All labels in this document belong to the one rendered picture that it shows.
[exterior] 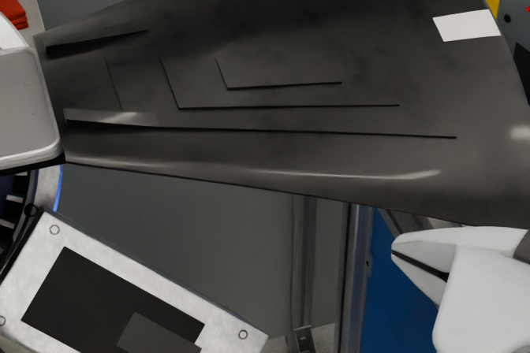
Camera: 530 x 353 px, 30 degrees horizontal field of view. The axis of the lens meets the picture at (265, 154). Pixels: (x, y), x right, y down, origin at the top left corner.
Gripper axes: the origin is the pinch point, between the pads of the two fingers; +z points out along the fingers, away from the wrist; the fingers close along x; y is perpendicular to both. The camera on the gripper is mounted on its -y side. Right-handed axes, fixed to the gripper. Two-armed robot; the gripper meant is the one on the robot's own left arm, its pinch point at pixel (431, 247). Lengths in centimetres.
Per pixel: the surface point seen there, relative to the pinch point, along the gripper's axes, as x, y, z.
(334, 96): 0.4, -6.0, 8.4
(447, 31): 0.8, -13.5, 6.3
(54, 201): 15.7, -2.4, 27.7
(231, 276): 100, -52, 59
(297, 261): 101, -61, 52
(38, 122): -0.6, 3.4, 18.4
